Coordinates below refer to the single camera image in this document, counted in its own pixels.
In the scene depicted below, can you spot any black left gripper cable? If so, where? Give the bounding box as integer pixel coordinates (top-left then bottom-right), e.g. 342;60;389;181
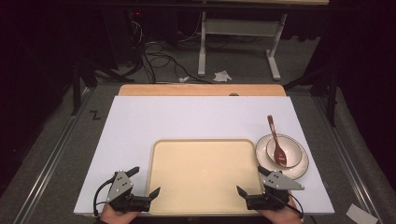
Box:
92;177;117;217

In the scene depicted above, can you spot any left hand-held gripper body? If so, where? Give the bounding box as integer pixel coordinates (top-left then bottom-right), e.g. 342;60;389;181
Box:
106;170;152;215

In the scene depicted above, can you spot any large crumpled white paper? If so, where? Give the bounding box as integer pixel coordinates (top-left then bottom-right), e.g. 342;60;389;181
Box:
212;69;233;83

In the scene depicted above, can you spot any red-brown spoon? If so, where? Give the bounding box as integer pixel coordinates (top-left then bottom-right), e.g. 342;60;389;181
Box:
266;114;289;166

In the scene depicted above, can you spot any person's left hand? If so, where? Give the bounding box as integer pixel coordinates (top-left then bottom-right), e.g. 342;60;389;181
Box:
99;203;141;224

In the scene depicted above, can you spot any cream plastic tray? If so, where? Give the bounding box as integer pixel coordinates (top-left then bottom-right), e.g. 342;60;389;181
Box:
146;138;266;217

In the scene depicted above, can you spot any person's right hand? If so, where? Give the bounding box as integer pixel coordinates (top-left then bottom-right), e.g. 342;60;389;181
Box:
258;198;303;224

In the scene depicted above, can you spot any bundle of black floor cables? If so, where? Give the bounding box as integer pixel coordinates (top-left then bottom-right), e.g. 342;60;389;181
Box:
129;18;214;85

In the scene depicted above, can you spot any flat white paper sheet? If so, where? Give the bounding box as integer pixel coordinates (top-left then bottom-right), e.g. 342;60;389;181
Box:
345;203;379;224

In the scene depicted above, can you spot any wooden table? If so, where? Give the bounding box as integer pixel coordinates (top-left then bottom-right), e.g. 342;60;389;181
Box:
118;83;287;97

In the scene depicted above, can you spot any black metal stand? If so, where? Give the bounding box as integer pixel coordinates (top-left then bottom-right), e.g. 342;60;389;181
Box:
70;57;135;117
282;65;340;128

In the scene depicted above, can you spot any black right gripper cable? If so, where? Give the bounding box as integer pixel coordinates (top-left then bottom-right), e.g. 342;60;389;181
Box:
266;191;304;219

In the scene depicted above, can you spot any white bowl with dark rim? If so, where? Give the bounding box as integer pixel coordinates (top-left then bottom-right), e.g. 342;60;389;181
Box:
265;135;304;169

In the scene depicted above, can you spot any white metal desk frame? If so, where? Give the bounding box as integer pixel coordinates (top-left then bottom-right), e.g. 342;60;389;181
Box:
197;11;289;81

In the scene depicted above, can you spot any white plate with dark rim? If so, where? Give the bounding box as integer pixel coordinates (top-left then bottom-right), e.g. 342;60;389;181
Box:
254;133;310;181

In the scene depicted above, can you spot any white table mat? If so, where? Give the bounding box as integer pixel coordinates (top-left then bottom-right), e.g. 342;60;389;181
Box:
73;95;336;217

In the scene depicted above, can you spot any metal floor rail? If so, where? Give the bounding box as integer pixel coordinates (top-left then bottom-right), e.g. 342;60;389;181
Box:
12;87;96;224
311;92;385;224

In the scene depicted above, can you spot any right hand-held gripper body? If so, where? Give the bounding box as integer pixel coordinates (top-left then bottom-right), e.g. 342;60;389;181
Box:
246;170;305;211

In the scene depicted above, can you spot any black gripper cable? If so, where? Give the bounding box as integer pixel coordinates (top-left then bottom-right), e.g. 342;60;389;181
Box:
266;191;304;219
92;177;117;217

